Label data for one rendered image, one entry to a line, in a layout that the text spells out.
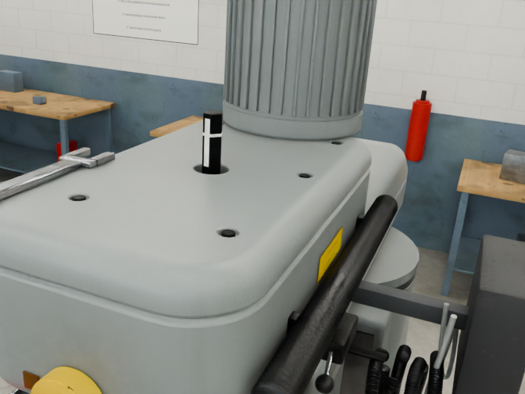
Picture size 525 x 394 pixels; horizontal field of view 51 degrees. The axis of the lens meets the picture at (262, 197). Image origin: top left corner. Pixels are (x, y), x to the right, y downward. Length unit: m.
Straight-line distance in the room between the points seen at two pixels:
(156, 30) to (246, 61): 4.88
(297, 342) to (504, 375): 0.44
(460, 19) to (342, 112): 4.00
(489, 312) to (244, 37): 0.48
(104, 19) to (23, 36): 1.09
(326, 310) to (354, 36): 0.36
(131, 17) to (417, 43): 2.72
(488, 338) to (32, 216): 0.59
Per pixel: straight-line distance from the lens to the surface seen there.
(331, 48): 0.70
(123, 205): 0.48
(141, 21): 5.68
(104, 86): 6.02
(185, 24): 5.42
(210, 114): 0.56
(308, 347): 0.46
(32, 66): 6.61
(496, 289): 0.78
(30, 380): 0.51
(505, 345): 0.82
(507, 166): 4.33
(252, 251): 0.41
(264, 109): 0.71
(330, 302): 0.52
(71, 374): 0.46
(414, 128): 4.68
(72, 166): 0.57
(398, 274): 1.13
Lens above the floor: 2.07
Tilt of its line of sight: 21 degrees down
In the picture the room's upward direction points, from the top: 4 degrees clockwise
